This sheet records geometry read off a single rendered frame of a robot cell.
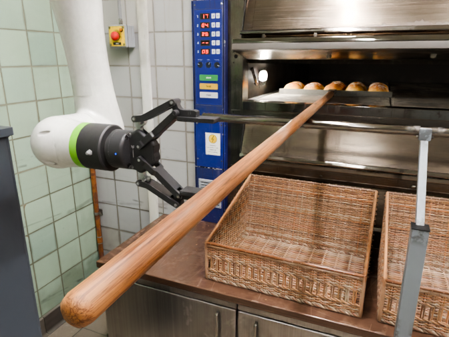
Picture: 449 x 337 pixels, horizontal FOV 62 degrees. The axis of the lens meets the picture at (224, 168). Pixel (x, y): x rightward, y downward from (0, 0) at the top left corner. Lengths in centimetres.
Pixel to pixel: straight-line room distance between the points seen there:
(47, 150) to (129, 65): 121
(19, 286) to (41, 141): 52
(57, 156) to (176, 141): 113
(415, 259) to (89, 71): 92
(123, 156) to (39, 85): 129
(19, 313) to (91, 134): 65
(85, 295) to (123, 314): 138
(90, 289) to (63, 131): 51
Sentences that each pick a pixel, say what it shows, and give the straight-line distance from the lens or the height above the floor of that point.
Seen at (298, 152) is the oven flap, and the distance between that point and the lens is 164.
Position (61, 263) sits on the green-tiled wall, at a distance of 222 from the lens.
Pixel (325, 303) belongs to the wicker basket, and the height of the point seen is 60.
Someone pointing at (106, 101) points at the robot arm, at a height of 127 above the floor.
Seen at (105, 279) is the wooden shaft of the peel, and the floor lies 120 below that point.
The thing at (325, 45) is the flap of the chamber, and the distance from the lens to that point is 145.
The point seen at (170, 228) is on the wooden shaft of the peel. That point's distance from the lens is 40.
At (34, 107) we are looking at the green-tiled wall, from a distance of 195.
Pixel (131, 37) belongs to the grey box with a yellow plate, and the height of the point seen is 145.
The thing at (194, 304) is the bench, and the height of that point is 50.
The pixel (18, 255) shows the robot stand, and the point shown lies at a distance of 117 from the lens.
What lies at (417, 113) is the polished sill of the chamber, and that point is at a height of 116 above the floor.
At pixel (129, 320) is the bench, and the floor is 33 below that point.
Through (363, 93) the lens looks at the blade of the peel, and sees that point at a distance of 198.
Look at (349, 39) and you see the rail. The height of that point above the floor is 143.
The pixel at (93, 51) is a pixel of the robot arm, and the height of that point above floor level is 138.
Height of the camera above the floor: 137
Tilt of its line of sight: 17 degrees down
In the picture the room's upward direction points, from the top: straight up
